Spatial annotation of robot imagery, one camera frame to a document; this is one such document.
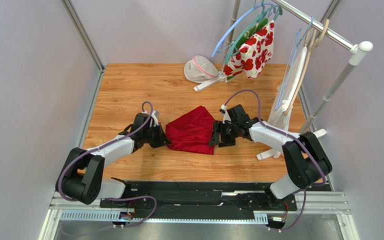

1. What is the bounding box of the light blue hanger left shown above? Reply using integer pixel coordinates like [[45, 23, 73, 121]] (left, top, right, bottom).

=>
[[210, 0, 277, 58]]

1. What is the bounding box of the white metal clothes rack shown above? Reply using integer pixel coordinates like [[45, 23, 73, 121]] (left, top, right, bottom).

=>
[[193, 0, 374, 162]]

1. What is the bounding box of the red floral cloth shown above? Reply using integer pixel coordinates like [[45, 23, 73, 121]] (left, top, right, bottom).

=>
[[222, 20, 275, 82]]

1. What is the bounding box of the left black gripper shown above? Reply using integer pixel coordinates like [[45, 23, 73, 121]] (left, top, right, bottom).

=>
[[142, 122, 172, 149]]

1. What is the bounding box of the wooden hanger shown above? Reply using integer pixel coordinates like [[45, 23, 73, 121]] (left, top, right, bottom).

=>
[[282, 18, 330, 116]]

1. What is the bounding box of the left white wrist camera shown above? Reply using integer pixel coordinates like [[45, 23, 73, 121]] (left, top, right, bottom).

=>
[[150, 110, 160, 127]]

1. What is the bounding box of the light blue hanger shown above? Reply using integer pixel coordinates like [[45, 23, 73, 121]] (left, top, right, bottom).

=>
[[275, 28, 305, 110], [210, 0, 277, 58]]

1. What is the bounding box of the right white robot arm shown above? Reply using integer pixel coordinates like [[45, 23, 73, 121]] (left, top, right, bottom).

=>
[[209, 104, 333, 200]]

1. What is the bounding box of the white towel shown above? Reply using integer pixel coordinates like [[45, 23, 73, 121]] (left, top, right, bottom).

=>
[[267, 47, 308, 131]]

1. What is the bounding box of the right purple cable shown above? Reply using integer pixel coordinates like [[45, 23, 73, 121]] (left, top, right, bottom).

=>
[[223, 89, 327, 233]]

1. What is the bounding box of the white mesh laundry bag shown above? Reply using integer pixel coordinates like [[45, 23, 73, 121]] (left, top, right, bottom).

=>
[[183, 55, 219, 84]]

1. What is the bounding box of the teal hanger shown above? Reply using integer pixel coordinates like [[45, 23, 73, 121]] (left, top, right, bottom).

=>
[[223, 4, 283, 65]]

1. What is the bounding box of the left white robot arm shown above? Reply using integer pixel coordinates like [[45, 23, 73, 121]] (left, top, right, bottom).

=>
[[55, 110, 171, 205]]

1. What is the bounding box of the light blue hanger right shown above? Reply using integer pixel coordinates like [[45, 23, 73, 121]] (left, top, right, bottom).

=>
[[275, 28, 305, 110]]

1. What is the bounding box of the dark red cloth napkin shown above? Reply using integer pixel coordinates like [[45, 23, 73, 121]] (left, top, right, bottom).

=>
[[165, 105, 215, 155]]

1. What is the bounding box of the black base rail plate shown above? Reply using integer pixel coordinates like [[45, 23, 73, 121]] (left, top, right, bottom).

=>
[[97, 181, 298, 220]]

